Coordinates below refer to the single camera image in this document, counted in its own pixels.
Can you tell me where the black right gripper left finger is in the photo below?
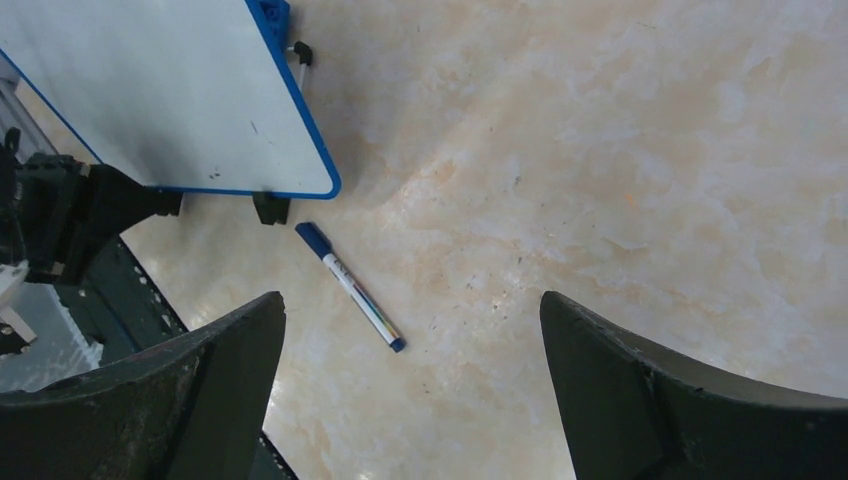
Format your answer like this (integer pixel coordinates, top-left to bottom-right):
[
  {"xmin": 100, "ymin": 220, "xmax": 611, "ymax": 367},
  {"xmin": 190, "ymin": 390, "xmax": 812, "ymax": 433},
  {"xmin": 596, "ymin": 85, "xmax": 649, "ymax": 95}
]
[{"xmin": 1, "ymin": 292, "xmax": 286, "ymax": 479}]

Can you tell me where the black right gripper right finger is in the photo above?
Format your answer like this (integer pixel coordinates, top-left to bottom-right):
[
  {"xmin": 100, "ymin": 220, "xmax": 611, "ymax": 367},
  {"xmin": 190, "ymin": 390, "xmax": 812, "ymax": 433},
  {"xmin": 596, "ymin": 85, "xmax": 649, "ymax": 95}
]
[{"xmin": 539, "ymin": 291, "xmax": 847, "ymax": 479}]

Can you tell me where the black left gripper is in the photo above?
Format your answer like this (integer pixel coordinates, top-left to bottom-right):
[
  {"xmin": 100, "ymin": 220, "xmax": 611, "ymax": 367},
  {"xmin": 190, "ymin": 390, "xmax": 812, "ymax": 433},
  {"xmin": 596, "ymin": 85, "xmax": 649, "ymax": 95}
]
[{"xmin": 1, "ymin": 152, "xmax": 183, "ymax": 285}]

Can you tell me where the blue framed whiteboard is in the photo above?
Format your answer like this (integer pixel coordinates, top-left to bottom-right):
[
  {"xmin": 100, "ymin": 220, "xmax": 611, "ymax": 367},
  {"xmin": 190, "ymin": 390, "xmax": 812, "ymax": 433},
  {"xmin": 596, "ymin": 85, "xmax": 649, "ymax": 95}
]
[{"xmin": 1, "ymin": 1, "xmax": 342, "ymax": 200}]

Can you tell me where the blue white marker pen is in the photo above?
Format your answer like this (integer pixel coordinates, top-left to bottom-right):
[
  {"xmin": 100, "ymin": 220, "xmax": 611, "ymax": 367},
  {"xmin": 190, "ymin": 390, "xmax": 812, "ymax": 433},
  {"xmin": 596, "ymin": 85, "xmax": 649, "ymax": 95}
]
[{"xmin": 295, "ymin": 222, "xmax": 406, "ymax": 353}]

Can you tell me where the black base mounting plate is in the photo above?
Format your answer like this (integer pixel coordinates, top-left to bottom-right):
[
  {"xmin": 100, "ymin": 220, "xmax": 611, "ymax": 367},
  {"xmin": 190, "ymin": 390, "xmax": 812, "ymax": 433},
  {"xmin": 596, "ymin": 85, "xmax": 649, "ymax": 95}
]
[{"xmin": 58, "ymin": 240, "xmax": 294, "ymax": 479}]

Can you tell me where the blue toy car block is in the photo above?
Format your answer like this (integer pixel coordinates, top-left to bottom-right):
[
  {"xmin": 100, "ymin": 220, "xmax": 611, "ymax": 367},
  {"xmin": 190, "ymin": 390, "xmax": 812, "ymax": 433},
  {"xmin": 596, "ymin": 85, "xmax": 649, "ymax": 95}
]
[{"xmin": 258, "ymin": 0, "xmax": 290, "ymax": 49}]

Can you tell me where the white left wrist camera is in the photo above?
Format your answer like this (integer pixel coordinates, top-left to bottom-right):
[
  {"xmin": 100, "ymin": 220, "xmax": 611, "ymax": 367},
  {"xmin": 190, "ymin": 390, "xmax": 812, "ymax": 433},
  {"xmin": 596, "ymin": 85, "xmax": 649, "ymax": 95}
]
[{"xmin": 1, "ymin": 260, "xmax": 37, "ymax": 358}]

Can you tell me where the metal wire whiteboard stand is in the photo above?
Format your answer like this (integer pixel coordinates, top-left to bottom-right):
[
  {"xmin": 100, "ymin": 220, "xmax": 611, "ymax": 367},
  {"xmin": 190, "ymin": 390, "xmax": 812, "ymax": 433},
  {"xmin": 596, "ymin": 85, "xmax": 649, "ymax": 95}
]
[{"xmin": 286, "ymin": 41, "xmax": 314, "ymax": 91}]

